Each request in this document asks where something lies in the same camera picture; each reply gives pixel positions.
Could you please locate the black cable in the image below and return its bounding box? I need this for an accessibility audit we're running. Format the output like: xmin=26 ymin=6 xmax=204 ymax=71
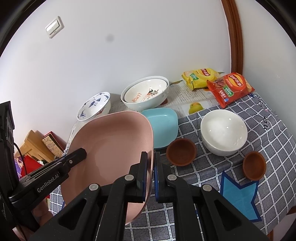
xmin=13 ymin=141 xmax=28 ymax=176

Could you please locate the grey checkered tablecloth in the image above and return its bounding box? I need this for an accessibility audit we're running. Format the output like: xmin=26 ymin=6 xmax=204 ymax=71
xmin=49 ymin=92 xmax=296 ymax=241

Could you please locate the large white outer bowl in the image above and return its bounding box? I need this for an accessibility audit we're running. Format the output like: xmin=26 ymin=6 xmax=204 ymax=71
xmin=120 ymin=76 xmax=170 ymax=111

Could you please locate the plain white bowl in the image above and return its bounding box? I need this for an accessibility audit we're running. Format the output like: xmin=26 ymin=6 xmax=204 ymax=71
xmin=200 ymin=109 xmax=248 ymax=156

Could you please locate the lemon print inner bowl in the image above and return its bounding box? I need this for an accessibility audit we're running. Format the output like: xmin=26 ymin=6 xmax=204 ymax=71
xmin=123 ymin=78 xmax=168 ymax=103

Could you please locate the brown wooden door frame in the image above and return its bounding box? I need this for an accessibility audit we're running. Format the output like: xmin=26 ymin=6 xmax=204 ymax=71
xmin=221 ymin=0 xmax=244 ymax=74

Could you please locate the patterned red box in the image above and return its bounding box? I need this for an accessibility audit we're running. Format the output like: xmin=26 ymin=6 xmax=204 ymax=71
xmin=42 ymin=132 xmax=66 ymax=159

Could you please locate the white wall switch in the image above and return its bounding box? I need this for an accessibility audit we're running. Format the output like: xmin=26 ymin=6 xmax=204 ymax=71
xmin=45 ymin=16 xmax=64 ymax=39

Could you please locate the brown small bowl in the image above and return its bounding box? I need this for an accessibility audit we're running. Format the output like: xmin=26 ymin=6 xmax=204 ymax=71
xmin=242 ymin=151 xmax=266 ymax=181
xmin=166 ymin=138 xmax=197 ymax=166

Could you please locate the wooden furniture piece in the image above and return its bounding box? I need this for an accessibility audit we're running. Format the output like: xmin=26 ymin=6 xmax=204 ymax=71
xmin=20 ymin=130 xmax=54 ymax=163

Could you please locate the blue crane pattern bowl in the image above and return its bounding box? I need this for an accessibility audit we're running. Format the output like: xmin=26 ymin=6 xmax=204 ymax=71
xmin=77 ymin=92 xmax=111 ymax=121

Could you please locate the light blue square plate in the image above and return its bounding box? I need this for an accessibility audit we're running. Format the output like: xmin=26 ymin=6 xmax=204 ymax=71
xmin=142 ymin=108 xmax=178 ymax=149

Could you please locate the yellow chips bag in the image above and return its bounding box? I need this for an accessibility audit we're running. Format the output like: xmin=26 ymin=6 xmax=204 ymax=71
xmin=182 ymin=68 xmax=224 ymax=90

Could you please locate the red paper bag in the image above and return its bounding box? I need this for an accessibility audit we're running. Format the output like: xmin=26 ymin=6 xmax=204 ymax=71
xmin=21 ymin=155 xmax=43 ymax=177

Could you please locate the pink square plate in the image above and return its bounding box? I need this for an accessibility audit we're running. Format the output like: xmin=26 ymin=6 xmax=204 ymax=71
xmin=60 ymin=110 xmax=155 ymax=225

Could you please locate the red chips bag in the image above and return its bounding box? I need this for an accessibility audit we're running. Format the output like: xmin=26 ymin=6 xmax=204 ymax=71
xmin=207 ymin=72 xmax=255 ymax=108

